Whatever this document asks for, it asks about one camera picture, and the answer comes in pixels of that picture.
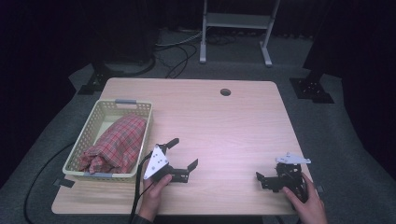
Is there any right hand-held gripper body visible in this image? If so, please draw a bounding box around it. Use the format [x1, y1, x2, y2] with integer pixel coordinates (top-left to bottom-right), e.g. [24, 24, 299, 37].
[260, 151, 312, 202]

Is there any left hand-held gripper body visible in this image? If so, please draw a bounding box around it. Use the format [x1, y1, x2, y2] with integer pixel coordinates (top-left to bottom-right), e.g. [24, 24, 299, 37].
[143, 143, 191, 184]

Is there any red plaid cloth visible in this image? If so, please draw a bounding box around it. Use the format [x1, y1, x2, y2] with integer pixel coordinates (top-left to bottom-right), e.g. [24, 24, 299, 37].
[78, 113, 148, 175]

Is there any cream plastic basket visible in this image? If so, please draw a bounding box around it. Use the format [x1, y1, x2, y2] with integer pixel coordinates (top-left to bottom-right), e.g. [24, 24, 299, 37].
[62, 98, 154, 183]

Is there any person's left hand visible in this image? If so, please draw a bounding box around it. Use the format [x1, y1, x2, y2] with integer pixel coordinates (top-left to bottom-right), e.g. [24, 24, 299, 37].
[137, 174, 173, 223]

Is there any person's right hand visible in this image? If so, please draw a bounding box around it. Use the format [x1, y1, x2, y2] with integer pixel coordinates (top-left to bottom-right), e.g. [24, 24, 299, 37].
[282, 172, 329, 224]

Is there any black stand base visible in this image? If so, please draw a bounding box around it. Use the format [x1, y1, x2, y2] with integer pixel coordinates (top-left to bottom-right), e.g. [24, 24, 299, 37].
[78, 61, 125, 96]
[289, 72, 335, 105]

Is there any grey tape piece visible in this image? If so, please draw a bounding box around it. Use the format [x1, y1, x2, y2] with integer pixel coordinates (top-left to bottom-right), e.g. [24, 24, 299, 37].
[52, 177, 76, 189]

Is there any white metal stand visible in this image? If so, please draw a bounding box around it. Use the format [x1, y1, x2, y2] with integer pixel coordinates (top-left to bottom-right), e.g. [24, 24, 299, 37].
[199, 0, 281, 68]

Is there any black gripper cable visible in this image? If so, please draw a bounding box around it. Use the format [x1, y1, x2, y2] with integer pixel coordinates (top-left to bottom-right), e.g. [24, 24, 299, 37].
[128, 153, 153, 224]

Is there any thin black floor cable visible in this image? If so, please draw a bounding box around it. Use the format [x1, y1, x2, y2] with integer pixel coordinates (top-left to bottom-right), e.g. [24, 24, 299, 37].
[163, 42, 199, 79]

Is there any white floor cable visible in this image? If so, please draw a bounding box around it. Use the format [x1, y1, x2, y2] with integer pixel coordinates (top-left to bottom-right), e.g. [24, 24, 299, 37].
[154, 30, 204, 49]

